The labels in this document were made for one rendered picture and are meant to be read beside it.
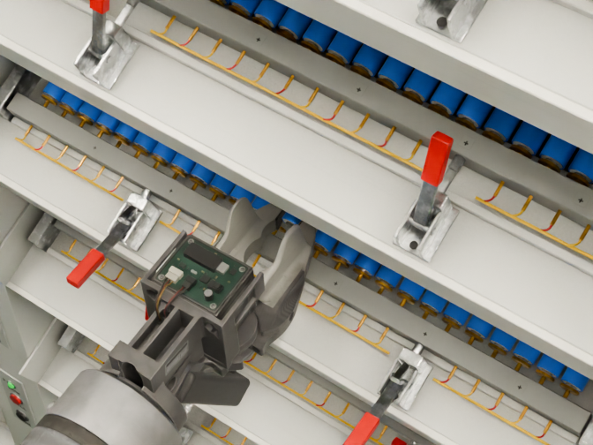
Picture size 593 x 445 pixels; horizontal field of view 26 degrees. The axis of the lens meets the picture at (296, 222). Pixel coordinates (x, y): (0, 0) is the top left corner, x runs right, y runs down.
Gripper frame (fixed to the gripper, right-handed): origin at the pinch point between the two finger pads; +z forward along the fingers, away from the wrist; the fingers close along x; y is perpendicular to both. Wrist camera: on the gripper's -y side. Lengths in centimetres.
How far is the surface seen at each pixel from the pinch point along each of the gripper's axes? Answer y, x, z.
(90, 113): -2.1, 22.0, 1.8
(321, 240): -2.0, -2.1, 1.1
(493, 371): -2.6, -19.2, -1.7
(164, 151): -2.0, 14.0, 1.7
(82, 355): -45, 28, -2
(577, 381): -2.2, -24.9, 0.6
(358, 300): -2.7, -7.3, -1.8
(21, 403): -55, 36, -8
